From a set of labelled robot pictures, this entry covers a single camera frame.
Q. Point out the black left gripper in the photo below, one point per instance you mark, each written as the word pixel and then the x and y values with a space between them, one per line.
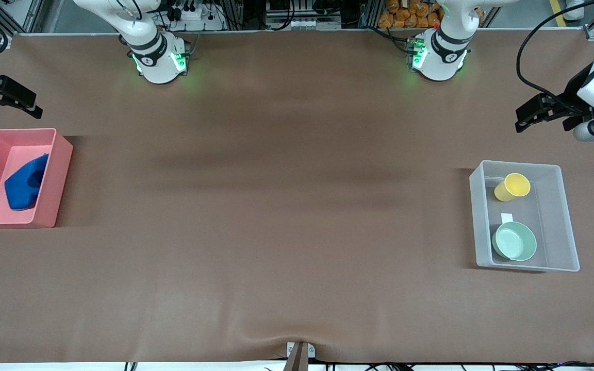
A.
pixel 571 93

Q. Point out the yellow plastic cup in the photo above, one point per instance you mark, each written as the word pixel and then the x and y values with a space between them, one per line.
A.
pixel 511 188

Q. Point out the blue cloth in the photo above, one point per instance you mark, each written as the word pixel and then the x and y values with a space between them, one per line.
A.
pixel 21 190

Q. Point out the pale green bowl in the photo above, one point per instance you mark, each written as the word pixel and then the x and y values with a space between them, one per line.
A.
pixel 514 242

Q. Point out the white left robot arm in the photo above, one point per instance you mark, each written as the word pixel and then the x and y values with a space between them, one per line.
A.
pixel 444 56

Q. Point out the clear plastic bin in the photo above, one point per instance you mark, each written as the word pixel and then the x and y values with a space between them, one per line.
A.
pixel 549 201

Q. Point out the pink plastic bin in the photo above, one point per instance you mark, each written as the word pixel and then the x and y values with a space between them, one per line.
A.
pixel 54 175

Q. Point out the white shoe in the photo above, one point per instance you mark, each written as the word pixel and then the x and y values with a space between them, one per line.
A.
pixel 574 9

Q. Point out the white label sticker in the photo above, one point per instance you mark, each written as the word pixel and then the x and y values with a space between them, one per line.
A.
pixel 507 217

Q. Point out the pile of orange items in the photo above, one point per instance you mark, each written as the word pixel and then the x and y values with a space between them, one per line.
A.
pixel 410 15

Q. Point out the white power strip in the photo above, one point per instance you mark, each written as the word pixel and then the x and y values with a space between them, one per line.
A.
pixel 194 15

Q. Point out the white socket row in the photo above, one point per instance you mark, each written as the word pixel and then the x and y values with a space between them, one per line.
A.
pixel 304 23

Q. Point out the brown table mat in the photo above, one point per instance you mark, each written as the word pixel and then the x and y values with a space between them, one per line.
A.
pixel 276 206

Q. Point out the metal table clamp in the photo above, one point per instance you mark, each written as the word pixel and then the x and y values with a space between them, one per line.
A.
pixel 299 358

